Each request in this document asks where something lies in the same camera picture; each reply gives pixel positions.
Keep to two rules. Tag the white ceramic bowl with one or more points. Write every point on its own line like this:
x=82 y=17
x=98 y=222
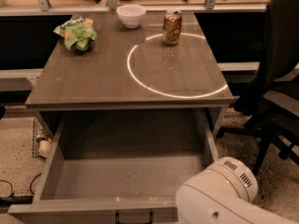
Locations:
x=131 y=15

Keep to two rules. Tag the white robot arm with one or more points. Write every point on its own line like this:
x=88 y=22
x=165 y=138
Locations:
x=223 y=194

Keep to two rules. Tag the green chip bag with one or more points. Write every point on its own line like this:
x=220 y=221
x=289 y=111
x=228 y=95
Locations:
x=78 y=33

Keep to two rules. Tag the black drawer handle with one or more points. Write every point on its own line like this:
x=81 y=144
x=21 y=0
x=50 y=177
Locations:
x=134 y=218

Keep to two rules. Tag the gold soda can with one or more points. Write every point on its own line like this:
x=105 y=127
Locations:
x=172 y=26

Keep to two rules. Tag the wire mesh basket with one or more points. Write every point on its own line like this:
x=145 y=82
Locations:
x=41 y=142

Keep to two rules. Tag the grey top drawer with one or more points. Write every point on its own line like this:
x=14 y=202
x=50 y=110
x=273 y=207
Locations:
x=127 y=161

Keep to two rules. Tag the black office chair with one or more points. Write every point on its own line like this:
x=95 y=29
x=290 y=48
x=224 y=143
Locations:
x=272 y=106

